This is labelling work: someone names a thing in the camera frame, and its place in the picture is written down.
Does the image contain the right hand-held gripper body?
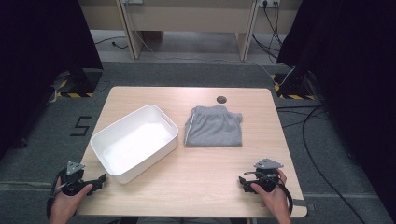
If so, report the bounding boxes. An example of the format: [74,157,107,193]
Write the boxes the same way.
[244,158,285,193]

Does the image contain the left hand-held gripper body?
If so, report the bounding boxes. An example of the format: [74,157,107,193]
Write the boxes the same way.
[60,160,94,197]

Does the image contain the white plastic bin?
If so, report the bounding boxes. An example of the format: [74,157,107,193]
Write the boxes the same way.
[90,104,180,185]

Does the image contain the grey shorts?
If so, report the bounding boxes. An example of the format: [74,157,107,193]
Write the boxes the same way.
[184,105,244,148]

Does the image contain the person's left hand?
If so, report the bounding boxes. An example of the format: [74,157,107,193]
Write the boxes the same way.
[49,176,93,224]

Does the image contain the person's right hand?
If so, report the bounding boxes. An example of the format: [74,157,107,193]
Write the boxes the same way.
[250,168,292,224]

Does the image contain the black stand base hazard tape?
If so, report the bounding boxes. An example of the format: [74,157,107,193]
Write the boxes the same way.
[270,70,316,101]
[50,68,104,99]

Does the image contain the black curtain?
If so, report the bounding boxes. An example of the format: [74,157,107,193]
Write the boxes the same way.
[276,0,396,218]
[0,0,105,158]

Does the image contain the beige wooden desk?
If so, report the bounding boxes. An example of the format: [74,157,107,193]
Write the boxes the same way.
[78,0,303,62]

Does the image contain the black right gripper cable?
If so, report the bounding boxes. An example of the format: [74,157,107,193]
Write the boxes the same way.
[276,178,294,216]

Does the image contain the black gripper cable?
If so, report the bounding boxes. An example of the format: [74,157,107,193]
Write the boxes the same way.
[46,169,68,220]
[276,178,294,216]

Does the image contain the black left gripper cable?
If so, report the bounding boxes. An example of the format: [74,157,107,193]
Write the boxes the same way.
[46,169,68,220]

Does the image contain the long black floor cable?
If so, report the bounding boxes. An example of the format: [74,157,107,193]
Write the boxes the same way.
[301,105,367,224]

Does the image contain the short black floor cable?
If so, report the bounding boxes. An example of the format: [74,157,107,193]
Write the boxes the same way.
[93,35,129,50]

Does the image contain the bundle of black hanging cables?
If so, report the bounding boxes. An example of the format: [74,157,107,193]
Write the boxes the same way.
[251,0,284,64]

